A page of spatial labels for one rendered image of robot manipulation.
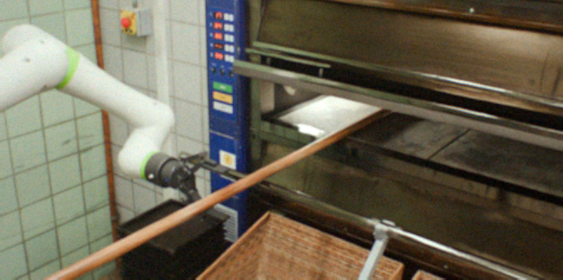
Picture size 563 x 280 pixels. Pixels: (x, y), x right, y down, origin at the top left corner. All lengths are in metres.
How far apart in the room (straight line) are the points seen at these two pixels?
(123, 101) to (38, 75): 0.35
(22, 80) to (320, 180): 1.05
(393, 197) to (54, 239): 1.56
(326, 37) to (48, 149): 1.34
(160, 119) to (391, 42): 0.70
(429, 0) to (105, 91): 0.92
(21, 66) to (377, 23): 0.98
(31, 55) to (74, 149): 1.36
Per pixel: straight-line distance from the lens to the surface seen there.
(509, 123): 1.60
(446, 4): 1.76
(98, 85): 1.76
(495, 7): 1.71
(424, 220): 1.97
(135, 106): 1.82
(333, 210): 1.64
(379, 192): 2.02
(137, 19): 2.47
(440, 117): 1.66
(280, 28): 2.06
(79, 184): 2.92
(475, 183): 1.85
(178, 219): 1.54
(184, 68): 2.42
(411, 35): 1.82
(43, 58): 1.52
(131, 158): 1.84
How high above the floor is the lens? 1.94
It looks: 20 degrees down
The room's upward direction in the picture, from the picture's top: 1 degrees clockwise
